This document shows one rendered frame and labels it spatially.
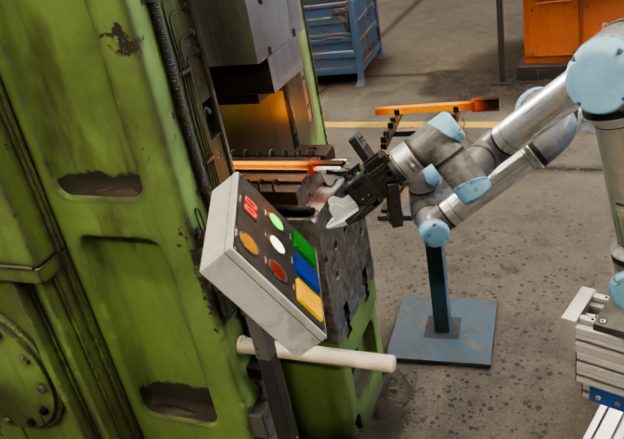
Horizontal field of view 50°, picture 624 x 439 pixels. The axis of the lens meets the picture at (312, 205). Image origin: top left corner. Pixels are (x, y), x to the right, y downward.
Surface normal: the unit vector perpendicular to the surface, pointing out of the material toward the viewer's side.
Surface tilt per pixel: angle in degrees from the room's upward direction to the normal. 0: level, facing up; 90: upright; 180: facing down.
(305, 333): 90
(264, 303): 90
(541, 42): 91
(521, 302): 0
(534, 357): 0
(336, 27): 89
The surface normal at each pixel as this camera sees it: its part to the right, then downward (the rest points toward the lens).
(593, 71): -0.65, 0.34
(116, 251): -0.36, 0.49
